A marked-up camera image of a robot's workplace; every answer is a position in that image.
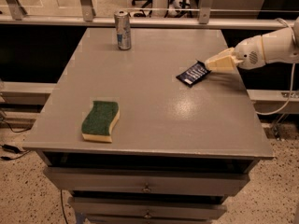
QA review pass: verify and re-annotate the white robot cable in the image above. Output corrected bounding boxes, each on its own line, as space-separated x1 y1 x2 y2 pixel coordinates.
255 17 297 116

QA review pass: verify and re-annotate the grey drawer cabinet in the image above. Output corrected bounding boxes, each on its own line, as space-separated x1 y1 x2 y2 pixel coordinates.
24 28 273 224

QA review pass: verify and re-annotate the green yellow sponge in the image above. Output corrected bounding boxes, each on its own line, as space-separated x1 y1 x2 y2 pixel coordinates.
81 101 120 143

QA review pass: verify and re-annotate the silver blue drink can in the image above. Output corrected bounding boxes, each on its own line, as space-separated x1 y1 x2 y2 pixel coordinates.
114 10 131 50

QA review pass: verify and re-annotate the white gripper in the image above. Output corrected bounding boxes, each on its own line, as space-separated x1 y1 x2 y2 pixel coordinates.
205 35 265 72

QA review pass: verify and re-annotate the lower grey drawer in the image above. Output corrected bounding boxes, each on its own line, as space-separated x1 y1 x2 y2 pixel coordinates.
68 198 226 219

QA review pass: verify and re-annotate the metal railing frame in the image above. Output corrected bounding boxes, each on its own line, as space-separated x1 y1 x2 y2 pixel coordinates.
0 0 299 30

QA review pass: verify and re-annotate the blue rxbar wrapper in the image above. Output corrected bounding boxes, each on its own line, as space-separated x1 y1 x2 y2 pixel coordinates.
176 61 210 87

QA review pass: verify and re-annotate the black floor cable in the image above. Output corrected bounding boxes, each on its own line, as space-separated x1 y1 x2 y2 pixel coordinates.
0 115 32 162

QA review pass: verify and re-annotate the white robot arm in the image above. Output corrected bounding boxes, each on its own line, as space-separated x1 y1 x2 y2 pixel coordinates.
205 19 299 72

